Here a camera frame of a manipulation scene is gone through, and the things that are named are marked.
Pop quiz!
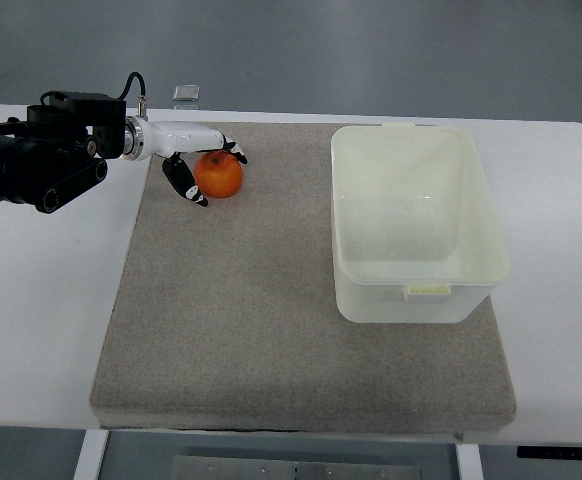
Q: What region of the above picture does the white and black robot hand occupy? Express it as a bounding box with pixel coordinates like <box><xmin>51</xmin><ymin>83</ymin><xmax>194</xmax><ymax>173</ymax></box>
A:
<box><xmin>140</xmin><ymin>121</ymin><xmax>247</xmax><ymax>207</ymax></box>

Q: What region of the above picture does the orange fruit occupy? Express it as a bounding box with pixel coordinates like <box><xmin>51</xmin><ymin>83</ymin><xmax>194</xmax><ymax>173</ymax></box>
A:
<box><xmin>194</xmin><ymin>150</ymin><xmax>243</xmax><ymax>199</ymax></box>

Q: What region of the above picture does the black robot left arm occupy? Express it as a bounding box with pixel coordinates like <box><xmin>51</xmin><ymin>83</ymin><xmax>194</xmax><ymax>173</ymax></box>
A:
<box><xmin>0</xmin><ymin>91</ymin><xmax>128</xmax><ymax>214</ymax></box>

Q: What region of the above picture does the white plastic box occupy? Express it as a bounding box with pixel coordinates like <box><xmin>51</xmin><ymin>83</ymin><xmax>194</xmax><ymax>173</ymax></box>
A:
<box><xmin>331</xmin><ymin>124</ymin><xmax>510</xmax><ymax>323</ymax></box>

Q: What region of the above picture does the small clear plastic object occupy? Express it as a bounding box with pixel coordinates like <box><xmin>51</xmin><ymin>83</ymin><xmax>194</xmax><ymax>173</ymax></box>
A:
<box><xmin>172</xmin><ymin>84</ymin><xmax>200</xmax><ymax>102</ymax></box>

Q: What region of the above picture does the grey felt mat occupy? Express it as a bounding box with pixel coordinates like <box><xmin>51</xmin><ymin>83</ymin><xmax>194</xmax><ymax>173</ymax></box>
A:
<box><xmin>90</xmin><ymin>123</ymin><xmax>516</xmax><ymax>435</ymax></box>

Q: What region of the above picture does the white table leg left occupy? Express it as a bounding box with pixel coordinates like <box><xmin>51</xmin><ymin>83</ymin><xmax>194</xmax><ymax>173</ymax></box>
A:
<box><xmin>73</xmin><ymin>430</ymin><xmax>109</xmax><ymax>480</ymax></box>

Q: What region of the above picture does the white table leg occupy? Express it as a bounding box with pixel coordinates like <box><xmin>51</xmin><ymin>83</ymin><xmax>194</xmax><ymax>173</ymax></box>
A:
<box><xmin>456</xmin><ymin>444</ymin><xmax>484</xmax><ymax>480</ymax></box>
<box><xmin>73</xmin><ymin>430</ymin><xmax>109</xmax><ymax>480</ymax></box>

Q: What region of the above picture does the white table leg right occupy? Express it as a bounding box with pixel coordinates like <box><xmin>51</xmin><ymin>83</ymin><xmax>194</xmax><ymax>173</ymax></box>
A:
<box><xmin>456</xmin><ymin>444</ymin><xmax>484</xmax><ymax>480</ymax></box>

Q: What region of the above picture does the black table control panel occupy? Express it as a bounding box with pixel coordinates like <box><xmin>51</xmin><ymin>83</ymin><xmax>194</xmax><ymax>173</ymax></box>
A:
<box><xmin>516</xmin><ymin>446</ymin><xmax>582</xmax><ymax>461</ymax></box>

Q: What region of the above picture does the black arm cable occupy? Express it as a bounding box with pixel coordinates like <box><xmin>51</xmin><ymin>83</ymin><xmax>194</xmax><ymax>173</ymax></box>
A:
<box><xmin>120</xmin><ymin>71</ymin><xmax>150</xmax><ymax>121</ymax></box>

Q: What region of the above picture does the grey metal base plate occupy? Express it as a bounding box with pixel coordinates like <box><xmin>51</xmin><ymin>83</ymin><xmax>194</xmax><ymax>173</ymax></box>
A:
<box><xmin>170</xmin><ymin>456</ymin><xmax>422</xmax><ymax>480</ymax></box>

